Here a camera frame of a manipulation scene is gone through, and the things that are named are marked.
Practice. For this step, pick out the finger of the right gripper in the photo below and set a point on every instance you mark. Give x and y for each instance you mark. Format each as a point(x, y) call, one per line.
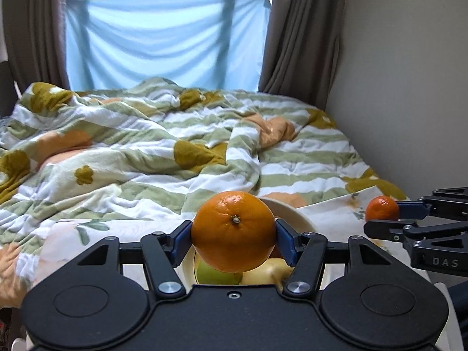
point(449, 203)
point(450, 236)

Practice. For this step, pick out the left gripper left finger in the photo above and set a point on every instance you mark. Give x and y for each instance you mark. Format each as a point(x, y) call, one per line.
point(160, 253)

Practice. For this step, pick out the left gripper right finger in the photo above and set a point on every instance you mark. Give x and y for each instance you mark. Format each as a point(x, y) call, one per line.
point(307, 253)

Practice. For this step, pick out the small mandarin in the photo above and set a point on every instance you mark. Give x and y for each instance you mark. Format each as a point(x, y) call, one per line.
point(382, 207)

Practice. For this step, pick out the yellow pear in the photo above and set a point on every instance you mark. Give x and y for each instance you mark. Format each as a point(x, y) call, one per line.
point(273, 271)

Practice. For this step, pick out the green apple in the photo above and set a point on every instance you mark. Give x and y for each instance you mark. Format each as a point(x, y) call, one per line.
point(205, 274)

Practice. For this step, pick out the orange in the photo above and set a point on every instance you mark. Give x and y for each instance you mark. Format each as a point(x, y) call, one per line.
point(234, 232)

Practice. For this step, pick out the cream bowl with duck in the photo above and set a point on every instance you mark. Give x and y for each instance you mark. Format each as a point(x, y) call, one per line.
point(300, 223)

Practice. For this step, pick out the floral striped quilt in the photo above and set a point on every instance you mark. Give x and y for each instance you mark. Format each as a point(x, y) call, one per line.
point(156, 152)

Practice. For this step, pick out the grey headboard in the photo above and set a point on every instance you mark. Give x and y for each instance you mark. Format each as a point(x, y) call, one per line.
point(8, 90)

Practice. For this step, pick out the light blue window cloth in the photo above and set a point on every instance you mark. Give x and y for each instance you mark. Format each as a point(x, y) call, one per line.
point(213, 44)

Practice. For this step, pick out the right brown curtain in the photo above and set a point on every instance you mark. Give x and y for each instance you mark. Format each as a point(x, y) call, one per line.
point(302, 49)

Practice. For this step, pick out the brown curtain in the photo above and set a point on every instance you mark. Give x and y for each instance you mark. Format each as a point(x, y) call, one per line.
point(302, 49)
point(35, 34)

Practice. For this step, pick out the left brown curtain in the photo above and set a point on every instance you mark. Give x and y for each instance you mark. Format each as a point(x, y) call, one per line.
point(35, 34)

